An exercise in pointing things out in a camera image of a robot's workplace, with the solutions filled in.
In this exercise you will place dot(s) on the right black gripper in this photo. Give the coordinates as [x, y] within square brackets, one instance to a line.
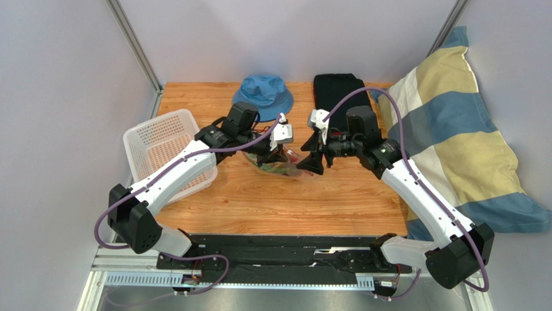
[322, 148]

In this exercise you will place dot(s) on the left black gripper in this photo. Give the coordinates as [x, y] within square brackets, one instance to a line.
[271, 157]

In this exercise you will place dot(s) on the clear orange-zip bag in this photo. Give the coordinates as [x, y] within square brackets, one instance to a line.
[287, 169]

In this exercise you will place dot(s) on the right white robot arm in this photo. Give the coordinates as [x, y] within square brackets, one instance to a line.
[458, 249]

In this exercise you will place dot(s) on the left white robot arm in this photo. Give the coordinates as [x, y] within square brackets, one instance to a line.
[132, 210]

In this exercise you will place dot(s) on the blue bucket hat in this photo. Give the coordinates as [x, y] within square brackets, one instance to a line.
[268, 93]

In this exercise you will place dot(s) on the black folded cloth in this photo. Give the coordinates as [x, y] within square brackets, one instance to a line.
[330, 89]

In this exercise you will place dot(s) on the white plastic basket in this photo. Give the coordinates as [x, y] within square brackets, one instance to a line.
[155, 150]

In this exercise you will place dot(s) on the blue yellow checked pillow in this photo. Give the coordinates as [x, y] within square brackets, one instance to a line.
[437, 110]

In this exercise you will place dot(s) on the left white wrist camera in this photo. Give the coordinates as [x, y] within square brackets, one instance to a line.
[282, 133]

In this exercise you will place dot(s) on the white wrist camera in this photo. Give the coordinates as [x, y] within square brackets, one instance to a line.
[282, 133]
[319, 120]

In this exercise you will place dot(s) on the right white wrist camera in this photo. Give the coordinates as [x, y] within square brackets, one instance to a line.
[319, 120]

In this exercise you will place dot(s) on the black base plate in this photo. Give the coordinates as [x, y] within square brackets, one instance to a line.
[281, 259]

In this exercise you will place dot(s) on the aluminium frame rail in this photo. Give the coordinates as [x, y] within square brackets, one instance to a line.
[122, 280]

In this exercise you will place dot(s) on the right aluminium corner post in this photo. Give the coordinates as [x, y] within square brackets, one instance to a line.
[449, 24]

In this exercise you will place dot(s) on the aluminium corner post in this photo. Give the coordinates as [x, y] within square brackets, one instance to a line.
[138, 50]
[449, 24]

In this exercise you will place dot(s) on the left aluminium corner post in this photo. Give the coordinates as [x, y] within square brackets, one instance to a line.
[138, 50]

